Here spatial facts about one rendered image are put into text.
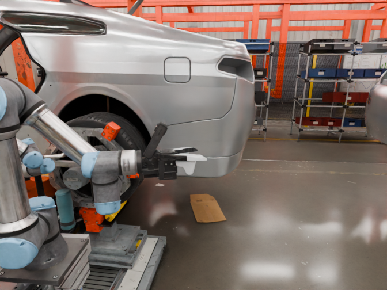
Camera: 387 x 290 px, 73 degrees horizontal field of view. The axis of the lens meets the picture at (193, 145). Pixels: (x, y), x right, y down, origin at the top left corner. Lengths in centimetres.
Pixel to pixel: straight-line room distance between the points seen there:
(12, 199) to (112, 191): 26
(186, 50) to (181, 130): 50
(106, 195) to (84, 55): 126
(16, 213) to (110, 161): 30
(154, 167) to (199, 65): 100
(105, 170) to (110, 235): 144
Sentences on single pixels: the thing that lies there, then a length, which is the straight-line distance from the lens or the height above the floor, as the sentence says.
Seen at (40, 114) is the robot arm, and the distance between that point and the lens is 92.
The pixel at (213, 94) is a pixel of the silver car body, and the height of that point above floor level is 132.
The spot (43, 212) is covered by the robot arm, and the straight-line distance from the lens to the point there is 103.
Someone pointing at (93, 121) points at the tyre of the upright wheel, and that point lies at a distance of 178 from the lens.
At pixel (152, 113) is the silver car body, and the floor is 119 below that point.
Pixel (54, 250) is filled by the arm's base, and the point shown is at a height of 87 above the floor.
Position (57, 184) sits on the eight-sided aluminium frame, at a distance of 197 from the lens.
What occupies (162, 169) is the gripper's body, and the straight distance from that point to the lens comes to 77.
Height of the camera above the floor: 149
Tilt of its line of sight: 17 degrees down
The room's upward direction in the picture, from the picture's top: straight up
